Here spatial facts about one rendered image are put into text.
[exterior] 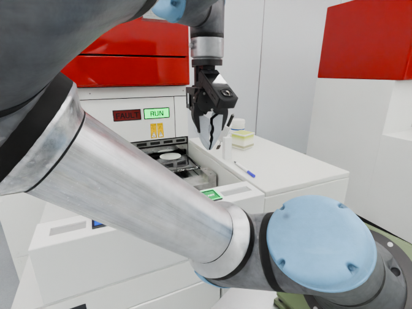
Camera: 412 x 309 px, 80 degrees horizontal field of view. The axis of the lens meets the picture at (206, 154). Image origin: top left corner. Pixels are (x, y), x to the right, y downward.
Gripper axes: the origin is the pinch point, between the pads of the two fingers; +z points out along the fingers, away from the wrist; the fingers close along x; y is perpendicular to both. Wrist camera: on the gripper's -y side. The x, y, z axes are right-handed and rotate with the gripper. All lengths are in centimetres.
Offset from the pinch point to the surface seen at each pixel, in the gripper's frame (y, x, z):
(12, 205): 58, 61, 34
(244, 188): 1.7, -12.0, 15.0
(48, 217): 33, 44, 29
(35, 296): -1, 42, 29
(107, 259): -4.1, 26.6, 21.8
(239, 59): 207, -134, -31
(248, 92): 207, -149, 8
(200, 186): 23.9, -7.5, 23.6
